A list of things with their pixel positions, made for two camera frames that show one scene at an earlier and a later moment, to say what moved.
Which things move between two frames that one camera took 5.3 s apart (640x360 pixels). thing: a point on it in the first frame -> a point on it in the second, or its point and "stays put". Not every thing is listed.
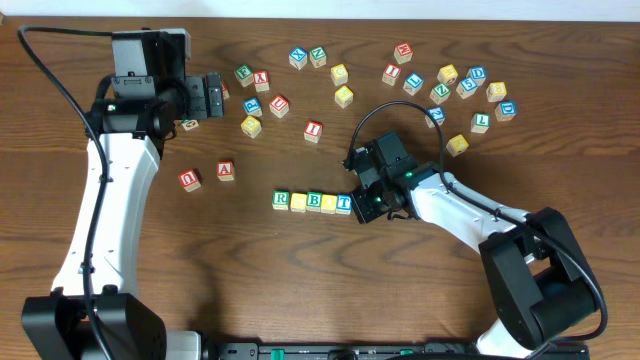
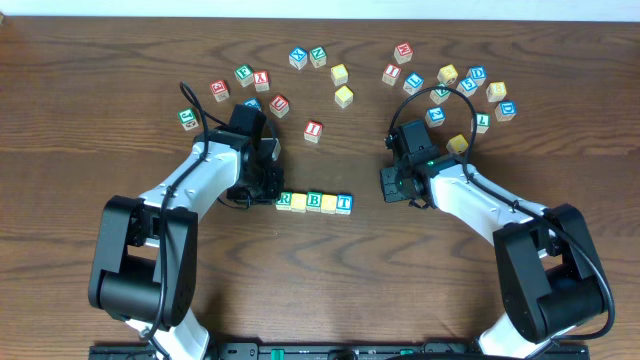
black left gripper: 213,95 -> 267,185
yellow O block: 329,203 stays put
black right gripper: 364,206 -> 392,185
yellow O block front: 298,202 stays put
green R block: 280,199 stays put
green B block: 313,201 stays put
